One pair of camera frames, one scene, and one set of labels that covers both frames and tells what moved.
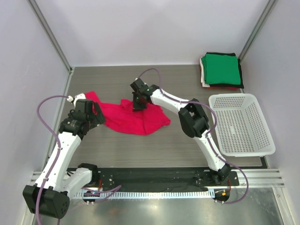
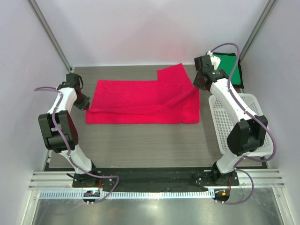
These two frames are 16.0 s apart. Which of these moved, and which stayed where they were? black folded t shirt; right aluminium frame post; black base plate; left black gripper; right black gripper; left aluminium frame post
Moved: right black gripper; left black gripper
Stayed: right aluminium frame post; black base plate; black folded t shirt; left aluminium frame post
